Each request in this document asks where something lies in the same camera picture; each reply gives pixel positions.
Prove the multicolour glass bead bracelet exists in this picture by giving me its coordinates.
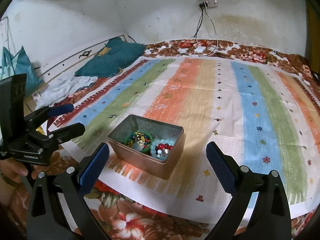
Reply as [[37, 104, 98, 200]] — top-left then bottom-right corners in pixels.
[[126, 132, 151, 151]]

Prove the dark red bead bracelet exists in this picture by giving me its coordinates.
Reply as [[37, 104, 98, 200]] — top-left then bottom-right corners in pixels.
[[156, 142, 174, 156]]

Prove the metal tin box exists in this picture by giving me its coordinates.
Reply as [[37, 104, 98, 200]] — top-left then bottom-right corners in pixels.
[[108, 114, 185, 179]]

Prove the green jade bangle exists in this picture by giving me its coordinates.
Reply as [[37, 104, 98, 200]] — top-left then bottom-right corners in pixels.
[[124, 131, 153, 153]]

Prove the light blue bead bracelet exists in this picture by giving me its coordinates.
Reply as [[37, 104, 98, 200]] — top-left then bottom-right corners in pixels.
[[150, 138, 175, 162]]

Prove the person's left hand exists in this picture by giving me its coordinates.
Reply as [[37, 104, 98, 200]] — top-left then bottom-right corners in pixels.
[[0, 158, 47, 205]]

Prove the white crumpled cloth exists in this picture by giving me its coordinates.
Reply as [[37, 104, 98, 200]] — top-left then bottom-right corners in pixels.
[[35, 75, 98, 110]]

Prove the white decorated headboard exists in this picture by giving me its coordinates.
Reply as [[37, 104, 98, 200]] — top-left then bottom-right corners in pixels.
[[24, 32, 133, 115]]

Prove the floral brown bedsheet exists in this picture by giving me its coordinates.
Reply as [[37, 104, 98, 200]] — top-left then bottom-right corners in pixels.
[[7, 38, 320, 240]]

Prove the teal bag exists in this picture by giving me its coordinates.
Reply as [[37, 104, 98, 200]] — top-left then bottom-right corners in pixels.
[[1, 46, 42, 97]]

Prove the teal quilted pillow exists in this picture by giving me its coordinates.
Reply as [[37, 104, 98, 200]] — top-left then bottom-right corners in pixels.
[[75, 37, 145, 78]]

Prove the striped colourful woven mat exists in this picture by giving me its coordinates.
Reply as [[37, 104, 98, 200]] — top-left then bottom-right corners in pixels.
[[51, 57, 319, 223]]

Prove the white charger adapter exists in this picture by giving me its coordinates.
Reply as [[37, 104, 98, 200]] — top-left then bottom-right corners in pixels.
[[194, 46, 206, 53]]

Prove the white cable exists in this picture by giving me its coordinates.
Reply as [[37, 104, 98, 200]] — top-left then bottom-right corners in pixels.
[[202, 0, 222, 57]]

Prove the wall power socket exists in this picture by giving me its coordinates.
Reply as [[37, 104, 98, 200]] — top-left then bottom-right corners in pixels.
[[196, 0, 219, 9]]

